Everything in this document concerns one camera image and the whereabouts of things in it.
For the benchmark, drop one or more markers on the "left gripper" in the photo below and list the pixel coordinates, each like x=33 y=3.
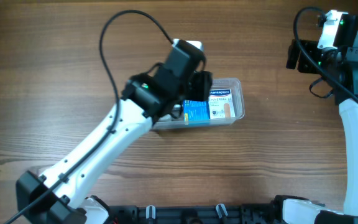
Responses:
x=201 y=86

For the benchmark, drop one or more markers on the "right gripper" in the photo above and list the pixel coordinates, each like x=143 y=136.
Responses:
x=303 y=56

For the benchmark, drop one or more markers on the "blue VapoDrops box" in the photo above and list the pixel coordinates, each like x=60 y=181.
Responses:
x=195 y=110

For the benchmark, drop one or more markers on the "white Hansaplast plaster box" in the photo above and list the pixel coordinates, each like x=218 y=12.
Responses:
x=221 y=104

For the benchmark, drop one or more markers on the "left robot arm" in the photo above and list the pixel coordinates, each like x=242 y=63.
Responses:
x=59 y=194

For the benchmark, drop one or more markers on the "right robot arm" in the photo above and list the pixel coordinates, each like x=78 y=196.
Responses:
x=342 y=77

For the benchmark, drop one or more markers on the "clear plastic container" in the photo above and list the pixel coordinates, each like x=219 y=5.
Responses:
x=175 y=120

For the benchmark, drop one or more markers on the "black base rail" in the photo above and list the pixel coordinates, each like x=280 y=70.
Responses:
x=221 y=213

